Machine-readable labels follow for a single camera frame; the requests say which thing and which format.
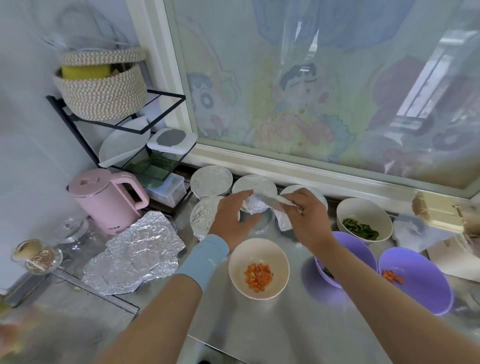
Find pink electric kettle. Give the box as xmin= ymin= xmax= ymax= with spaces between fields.
xmin=66 ymin=168 xmax=150 ymax=237

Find light blue wristband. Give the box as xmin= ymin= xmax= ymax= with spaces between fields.
xmin=176 ymin=234 xmax=230 ymax=294

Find black metal rack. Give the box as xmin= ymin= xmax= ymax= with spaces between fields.
xmin=46 ymin=88 xmax=198 ymax=192

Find window with cartoon film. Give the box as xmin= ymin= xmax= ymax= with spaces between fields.
xmin=127 ymin=0 xmax=480 ymax=219

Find purple bowl chopped greens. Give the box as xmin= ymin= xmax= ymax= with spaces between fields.
xmin=313 ymin=231 xmax=378 ymax=291

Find clear plastic box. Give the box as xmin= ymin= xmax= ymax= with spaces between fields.
xmin=145 ymin=173 xmax=188 ymax=209

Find yellow item in basket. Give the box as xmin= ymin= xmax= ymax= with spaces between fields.
xmin=60 ymin=64 xmax=114 ymax=81

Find person's right forearm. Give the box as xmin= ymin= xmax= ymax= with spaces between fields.
xmin=315 ymin=240 xmax=480 ymax=364

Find person's right hand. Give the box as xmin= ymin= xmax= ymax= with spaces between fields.
xmin=277 ymin=187 xmax=337 ymax=256

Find white plate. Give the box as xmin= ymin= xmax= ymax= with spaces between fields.
xmin=98 ymin=115 xmax=152 ymax=169

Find beige bowl with greens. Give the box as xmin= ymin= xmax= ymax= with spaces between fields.
xmin=336 ymin=197 xmax=394 ymax=243

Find stainless steel countertop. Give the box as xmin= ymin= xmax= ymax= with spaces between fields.
xmin=30 ymin=180 xmax=480 ymax=364

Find foil-covered bowl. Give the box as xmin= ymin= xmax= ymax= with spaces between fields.
xmin=189 ymin=165 xmax=234 ymax=200
xmin=189 ymin=195 xmax=226 ymax=242
xmin=231 ymin=174 xmax=279 ymax=198
xmin=281 ymin=184 xmax=330 ymax=213

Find beige round object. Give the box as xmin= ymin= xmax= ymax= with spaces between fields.
xmin=411 ymin=192 xmax=468 ymax=228

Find stack of aluminium foil sheets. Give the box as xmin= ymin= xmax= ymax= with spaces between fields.
xmin=82 ymin=210 xmax=186 ymax=296

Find white bowl carrot pieces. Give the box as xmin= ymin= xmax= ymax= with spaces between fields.
xmin=228 ymin=237 xmax=291 ymax=301

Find person's left hand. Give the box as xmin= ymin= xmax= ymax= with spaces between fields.
xmin=208 ymin=189 xmax=265 ymax=252

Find woven rope basket lid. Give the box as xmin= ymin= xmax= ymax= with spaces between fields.
xmin=61 ymin=47 xmax=150 ymax=68

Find clear glass jar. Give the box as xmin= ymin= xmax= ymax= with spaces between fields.
xmin=58 ymin=217 xmax=91 ymax=244

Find purple bowl carrot pieces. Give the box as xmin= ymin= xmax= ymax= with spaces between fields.
xmin=378 ymin=246 xmax=455 ymax=316

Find woven rope basket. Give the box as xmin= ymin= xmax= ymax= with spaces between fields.
xmin=52 ymin=63 xmax=150 ymax=123

